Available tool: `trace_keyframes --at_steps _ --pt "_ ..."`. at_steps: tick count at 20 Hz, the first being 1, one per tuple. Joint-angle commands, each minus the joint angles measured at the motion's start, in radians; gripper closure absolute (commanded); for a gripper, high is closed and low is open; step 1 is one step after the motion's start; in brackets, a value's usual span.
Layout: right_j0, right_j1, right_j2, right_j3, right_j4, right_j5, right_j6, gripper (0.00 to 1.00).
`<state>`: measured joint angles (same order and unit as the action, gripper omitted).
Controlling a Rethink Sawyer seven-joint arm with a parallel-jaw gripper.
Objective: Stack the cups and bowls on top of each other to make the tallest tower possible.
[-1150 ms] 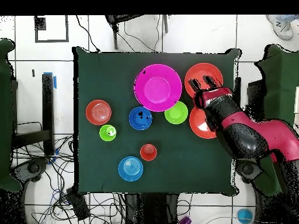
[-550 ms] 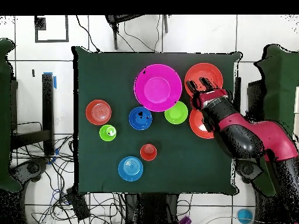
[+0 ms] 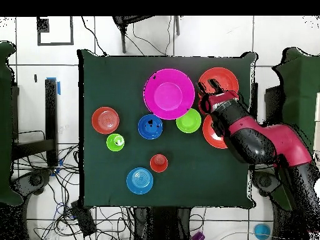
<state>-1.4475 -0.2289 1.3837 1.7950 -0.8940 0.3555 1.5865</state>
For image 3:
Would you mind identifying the large pink bowl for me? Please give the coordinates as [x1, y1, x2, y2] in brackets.
[142, 68, 196, 121]

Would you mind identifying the large orange bowl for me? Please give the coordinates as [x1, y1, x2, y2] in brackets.
[202, 114, 229, 149]
[197, 67, 239, 115]

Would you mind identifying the green bowl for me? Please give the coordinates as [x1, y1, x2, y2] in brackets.
[176, 107, 202, 134]

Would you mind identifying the dark blue bowl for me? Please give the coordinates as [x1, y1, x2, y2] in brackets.
[137, 114, 164, 140]

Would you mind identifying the green cloth on side table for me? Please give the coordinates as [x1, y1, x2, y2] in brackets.
[271, 47, 320, 211]
[0, 41, 24, 207]

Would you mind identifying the orange cup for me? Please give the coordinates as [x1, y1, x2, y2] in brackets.
[149, 153, 169, 173]

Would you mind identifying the small orange bowl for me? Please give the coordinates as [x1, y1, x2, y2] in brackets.
[91, 106, 120, 135]

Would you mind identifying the green cup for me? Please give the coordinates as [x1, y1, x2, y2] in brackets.
[106, 133, 126, 153]

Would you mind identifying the small light blue bowl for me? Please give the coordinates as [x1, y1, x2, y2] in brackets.
[126, 167, 154, 195]

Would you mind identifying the dark green table cloth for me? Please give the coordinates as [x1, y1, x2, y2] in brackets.
[77, 49, 258, 209]

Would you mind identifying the blue cup on floor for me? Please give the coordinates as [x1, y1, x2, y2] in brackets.
[254, 223, 272, 240]

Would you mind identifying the black power strip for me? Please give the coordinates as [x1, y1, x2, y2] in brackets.
[71, 200, 98, 237]

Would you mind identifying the black table frame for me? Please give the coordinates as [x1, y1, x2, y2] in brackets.
[249, 82, 284, 126]
[11, 77, 61, 168]

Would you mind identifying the grey pedestal foot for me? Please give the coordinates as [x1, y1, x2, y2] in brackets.
[252, 171, 279, 197]
[9, 169, 53, 196]

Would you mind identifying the cable tangle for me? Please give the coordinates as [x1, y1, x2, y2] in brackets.
[12, 143, 136, 240]

